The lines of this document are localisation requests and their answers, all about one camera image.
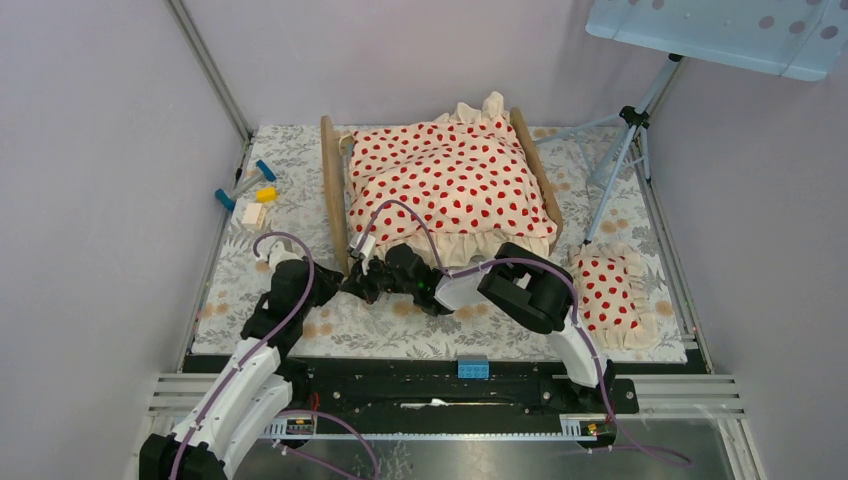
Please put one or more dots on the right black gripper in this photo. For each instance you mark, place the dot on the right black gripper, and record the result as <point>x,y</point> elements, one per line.
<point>361,278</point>

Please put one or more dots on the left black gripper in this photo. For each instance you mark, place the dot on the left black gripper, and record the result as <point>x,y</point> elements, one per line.
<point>330,281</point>

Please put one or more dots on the large strawberry print cushion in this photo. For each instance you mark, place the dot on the large strawberry print cushion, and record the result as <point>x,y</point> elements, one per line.
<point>453,189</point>

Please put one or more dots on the wooden pet bed frame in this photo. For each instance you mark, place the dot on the wooden pet bed frame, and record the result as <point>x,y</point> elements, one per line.
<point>334,183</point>

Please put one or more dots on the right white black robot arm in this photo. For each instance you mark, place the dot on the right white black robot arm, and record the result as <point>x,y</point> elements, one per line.
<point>535,293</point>

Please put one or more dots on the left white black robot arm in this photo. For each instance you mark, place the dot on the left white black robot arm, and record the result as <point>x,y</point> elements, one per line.
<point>257,383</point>

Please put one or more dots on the beige wooden toy block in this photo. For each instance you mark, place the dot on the beige wooden toy block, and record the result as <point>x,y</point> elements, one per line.
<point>254,216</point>

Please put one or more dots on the yellow toy block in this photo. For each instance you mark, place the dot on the yellow toy block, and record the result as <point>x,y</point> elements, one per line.
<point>266,195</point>

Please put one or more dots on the blue toy brick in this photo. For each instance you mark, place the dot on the blue toy brick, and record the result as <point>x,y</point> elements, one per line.
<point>473,367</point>

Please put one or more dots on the small strawberry print pillow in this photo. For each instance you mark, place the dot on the small strawberry print pillow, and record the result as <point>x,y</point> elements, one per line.
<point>612,301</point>

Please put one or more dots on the floral table mat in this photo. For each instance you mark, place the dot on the floral table mat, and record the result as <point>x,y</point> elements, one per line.
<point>393,327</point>

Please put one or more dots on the grey tripod stand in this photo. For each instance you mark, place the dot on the grey tripod stand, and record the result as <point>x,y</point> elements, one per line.
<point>629,148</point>

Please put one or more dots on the light blue perforated tray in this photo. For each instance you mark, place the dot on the light blue perforated tray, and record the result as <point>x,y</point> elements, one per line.
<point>800,40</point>

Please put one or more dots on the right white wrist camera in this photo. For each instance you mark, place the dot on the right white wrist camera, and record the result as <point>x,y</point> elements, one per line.
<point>361,246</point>

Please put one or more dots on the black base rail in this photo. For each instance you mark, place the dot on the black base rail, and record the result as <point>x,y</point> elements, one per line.
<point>429,396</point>

